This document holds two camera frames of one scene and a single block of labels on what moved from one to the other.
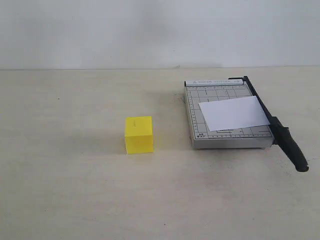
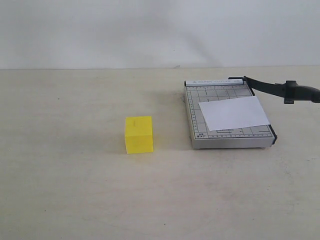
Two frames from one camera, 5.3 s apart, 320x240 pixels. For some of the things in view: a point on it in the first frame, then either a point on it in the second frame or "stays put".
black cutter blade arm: [281, 135] to [290, 91]
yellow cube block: [138, 135] stays put
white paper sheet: [234, 113] stays put
